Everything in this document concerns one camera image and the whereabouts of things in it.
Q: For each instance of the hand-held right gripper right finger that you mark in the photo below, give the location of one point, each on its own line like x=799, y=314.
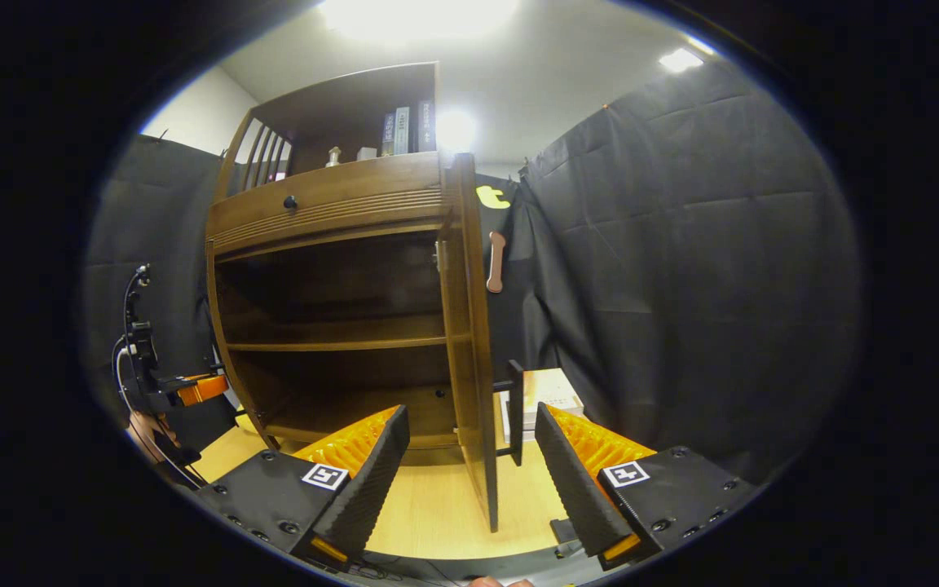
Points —
x=574, y=489

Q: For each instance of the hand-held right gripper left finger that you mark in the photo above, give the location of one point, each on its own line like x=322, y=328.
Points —
x=368, y=489

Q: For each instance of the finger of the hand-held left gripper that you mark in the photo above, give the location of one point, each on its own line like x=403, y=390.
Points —
x=202, y=390

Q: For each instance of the wooden shoe cabinet door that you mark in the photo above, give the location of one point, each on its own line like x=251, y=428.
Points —
x=469, y=342

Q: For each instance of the wooden double-door shoe cabinet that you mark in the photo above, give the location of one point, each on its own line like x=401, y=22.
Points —
x=323, y=196

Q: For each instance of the white booklet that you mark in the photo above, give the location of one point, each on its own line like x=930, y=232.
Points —
x=505, y=420

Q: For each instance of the beige book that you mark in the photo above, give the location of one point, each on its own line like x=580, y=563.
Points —
x=551, y=390

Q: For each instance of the small beige ornament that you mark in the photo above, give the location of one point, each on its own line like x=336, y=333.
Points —
x=333, y=156

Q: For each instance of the small white box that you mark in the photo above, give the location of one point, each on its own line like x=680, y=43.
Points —
x=366, y=153

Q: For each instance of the grey-blue book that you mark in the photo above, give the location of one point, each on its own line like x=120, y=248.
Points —
x=388, y=134

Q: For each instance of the pale green book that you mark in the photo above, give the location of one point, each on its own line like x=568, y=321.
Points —
x=402, y=130

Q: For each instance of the dark blue book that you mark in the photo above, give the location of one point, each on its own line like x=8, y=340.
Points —
x=426, y=126

